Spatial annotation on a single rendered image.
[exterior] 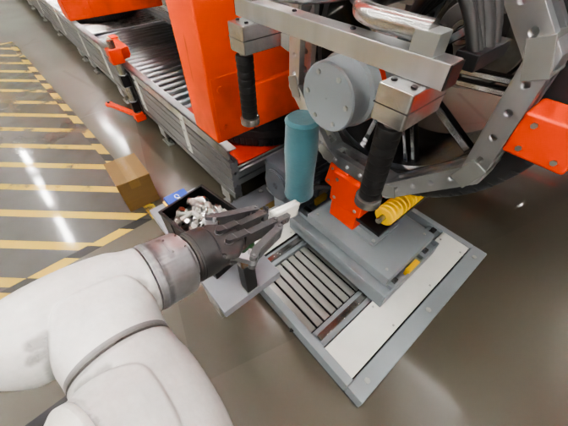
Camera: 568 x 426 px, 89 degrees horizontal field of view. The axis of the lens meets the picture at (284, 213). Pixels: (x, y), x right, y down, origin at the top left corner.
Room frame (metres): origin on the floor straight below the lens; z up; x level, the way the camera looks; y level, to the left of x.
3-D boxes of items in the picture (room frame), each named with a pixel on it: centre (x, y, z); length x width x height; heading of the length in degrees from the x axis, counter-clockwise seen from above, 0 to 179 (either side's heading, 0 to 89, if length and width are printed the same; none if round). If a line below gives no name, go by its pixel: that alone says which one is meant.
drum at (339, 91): (0.58, -0.16, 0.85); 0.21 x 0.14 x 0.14; 130
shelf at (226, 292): (0.50, 0.21, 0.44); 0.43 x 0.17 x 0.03; 40
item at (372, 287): (0.76, -0.32, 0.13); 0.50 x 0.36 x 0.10; 40
